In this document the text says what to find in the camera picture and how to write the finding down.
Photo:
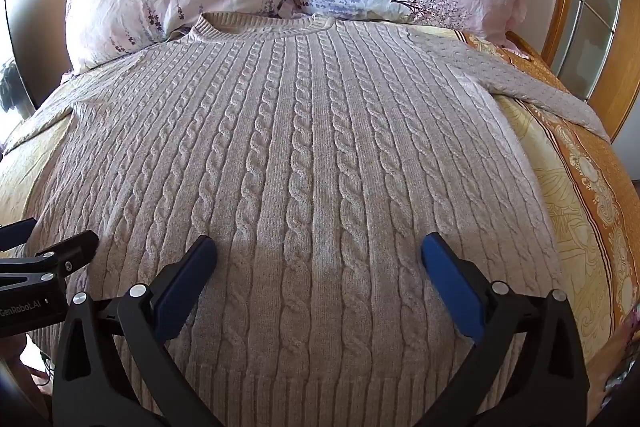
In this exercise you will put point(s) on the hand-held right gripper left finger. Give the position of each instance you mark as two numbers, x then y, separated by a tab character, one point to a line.
182	279

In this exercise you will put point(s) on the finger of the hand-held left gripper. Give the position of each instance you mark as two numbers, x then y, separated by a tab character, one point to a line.
17	232
75	249

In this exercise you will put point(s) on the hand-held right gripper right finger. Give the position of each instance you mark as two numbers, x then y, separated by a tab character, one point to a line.
450	282

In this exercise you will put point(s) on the yellow orange patterned bedspread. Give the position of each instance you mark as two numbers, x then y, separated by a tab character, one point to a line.
575	187

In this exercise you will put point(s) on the dark glossy panel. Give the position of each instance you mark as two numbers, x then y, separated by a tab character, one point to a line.
17	57

